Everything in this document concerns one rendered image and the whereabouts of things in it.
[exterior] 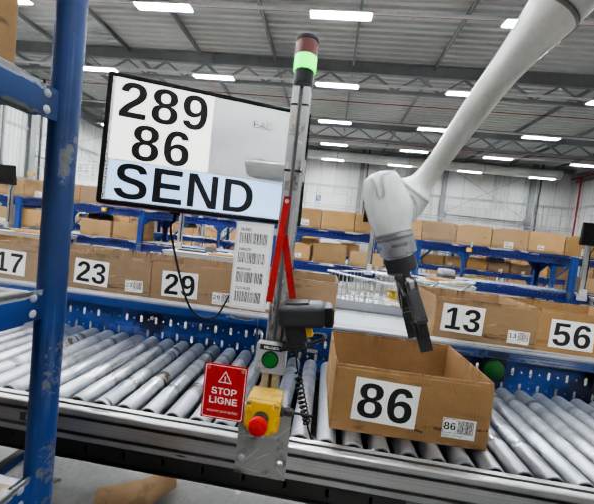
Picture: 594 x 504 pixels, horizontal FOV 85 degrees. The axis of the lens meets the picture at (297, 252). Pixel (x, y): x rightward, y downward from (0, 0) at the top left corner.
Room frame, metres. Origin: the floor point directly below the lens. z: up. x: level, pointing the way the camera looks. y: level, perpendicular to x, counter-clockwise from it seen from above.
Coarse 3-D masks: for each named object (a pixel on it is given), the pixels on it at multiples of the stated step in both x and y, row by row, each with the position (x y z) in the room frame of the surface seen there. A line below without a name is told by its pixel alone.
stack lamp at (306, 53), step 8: (304, 40) 0.72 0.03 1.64; (312, 40) 0.72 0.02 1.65; (296, 48) 0.73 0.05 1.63; (304, 48) 0.72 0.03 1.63; (312, 48) 0.72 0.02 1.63; (296, 56) 0.73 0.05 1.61; (304, 56) 0.72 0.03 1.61; (312, 56) 0.72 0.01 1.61; (296, 64) 0.73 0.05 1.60; (304, 64) 0.72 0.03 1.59; (312, 64) 0.72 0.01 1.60
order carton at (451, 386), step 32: (352, 352) 1.08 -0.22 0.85; (384, 352) 1.07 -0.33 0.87; (416, 352) 1.07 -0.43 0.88; (448, 352) 1.05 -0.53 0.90; (352, 384) 0.79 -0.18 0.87; (416, 384) 0.78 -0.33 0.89; (448, 384) 0.78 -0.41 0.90; (480, 384) 0.78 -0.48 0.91; (416, 416) 0.78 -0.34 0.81; (448, 416) 0.78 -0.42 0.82; (480, 416) 0.77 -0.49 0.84; (480, 448) 0.77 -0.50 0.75
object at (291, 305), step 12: (288, 300) 0.69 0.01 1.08; (300, 300) 0.69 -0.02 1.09; (312, 300) 0.70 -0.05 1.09; (288, 312) 0.66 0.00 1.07; (300, 312) 0.65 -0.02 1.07; (312, 312) 0.65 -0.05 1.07; (324, 312) 0.65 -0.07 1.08; (288, 324) 0.66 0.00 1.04; (300, 324) 0.66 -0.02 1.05; (312, 324) 0.65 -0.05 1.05; (324, 324) 0.65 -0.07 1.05; (288, 336) 0.67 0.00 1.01; (300, 336) 0.67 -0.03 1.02; (288, 348) 0.67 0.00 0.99; (300, 348) 0.67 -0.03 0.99
